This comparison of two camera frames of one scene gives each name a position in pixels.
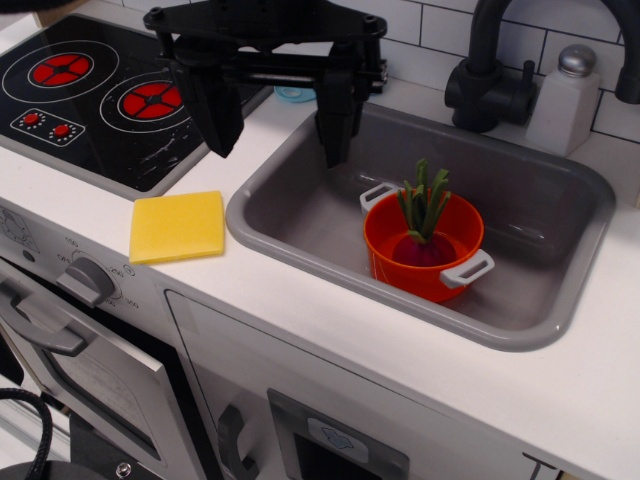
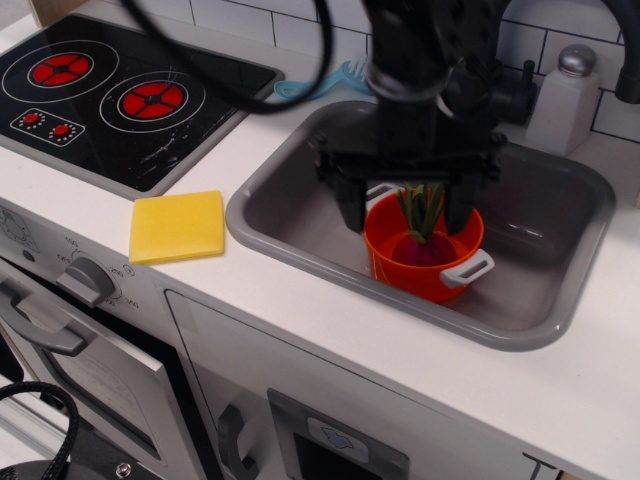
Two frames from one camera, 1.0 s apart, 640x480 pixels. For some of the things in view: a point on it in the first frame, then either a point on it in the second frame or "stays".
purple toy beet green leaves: (423, 206) stays
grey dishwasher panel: (311, 444) stays
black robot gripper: (335, 46) → (404, 138)
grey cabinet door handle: (230, 423) stays
